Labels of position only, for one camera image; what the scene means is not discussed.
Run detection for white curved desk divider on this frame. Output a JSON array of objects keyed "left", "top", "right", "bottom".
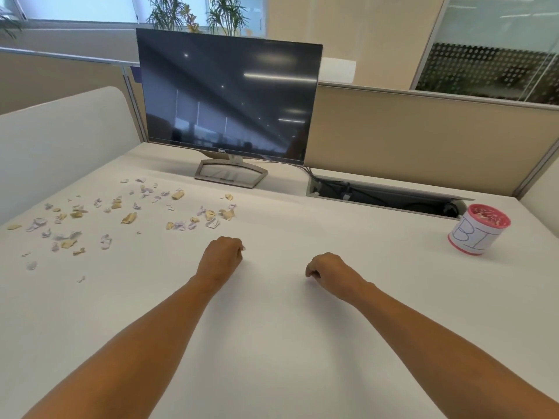
[{"left": 0, "top": 86, "right": 143, "bottom": 226}]

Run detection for scattered white paper scraps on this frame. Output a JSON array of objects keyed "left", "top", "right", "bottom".
[{"left": 22, "top": 178, "right": 237, "bottom": 284}]

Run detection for green potted plants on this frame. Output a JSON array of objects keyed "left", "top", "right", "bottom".
[{"left": 146, "top": 0, "right": 250, "bottom": 38}]

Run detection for black cables bundle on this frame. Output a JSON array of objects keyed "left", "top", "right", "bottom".
[{"left": 314, "top": 180, "right": 460, "bottom": 217}]

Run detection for black computer monitor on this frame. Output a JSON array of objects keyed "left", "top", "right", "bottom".
[{"left": 136, "top": 28, "right": 323, "bottom": 166}]

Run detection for desk cable tray opening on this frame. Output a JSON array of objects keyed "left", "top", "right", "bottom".
[{"left": 306, "top": 168, "right": 475, "bottom": 221}]

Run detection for scattered tan paper scraps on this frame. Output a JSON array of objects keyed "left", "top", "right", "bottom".
[{"left": 6, "top": 190, "right": 236, "bottom": 256}]

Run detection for black monitor cable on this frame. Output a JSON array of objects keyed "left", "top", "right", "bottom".
[{"left": 261, "top": 157, "right": 316, "bottom": 180}]

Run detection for frosted glass wall panel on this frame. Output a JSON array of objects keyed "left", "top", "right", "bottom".
[{"left": 410, "top": 0, "right": 559, "bottom": 105}]

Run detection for pile of shreds inside cup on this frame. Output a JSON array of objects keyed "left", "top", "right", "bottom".
[{"left": 469, "top": 205, "right": 509, "bottom": 226}]

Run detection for person's left forearm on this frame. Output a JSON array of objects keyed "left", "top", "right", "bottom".
[{"left": 22, "top": 275, "right": 221, "bottom": 419}]

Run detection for small green plant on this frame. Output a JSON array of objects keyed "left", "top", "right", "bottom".
[{"left": 0, "top": 8, "right": 23, "bottom": 40}]

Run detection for person's left hand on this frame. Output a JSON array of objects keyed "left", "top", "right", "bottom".
[{"left": 195, "top": 236, "right": 244, "bottom": 287}]

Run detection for pink cup with white label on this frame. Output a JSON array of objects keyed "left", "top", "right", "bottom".
[{"left": 447, "top": 204, "right": 511, "bottom": 256}]

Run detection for white flat desk divider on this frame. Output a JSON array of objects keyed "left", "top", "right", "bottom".
[{"left": 519, "top": 166, "right": 559, "bottom": 239}]

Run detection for long beige partition panel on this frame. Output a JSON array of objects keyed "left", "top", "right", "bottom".
[{"left": 304, "top": 81, "right": 559, "bottom": 199}]

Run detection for grey slanted partition post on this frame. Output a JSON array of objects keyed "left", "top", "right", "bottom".
[{"left": 513, "top": 139, "right": 559, "bottom": 199}]

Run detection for person's right hand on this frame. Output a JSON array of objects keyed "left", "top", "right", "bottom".
[{"left": 305, "top": 252, "right": 370, "bottom": 304}]

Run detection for silver monitor stand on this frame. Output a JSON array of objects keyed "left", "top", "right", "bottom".
[{"left": 194, "top": 154, "right": 269, "bottom": 189}]

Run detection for short beige partition panel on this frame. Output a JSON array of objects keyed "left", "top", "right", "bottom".
[{"left": 0, "top": 47, "right": 141, "bottom": 116}]

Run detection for person's right forearm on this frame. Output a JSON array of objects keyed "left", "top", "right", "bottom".
[{"left": 349, "top": 281, "right": 559, "bottom": 419}]

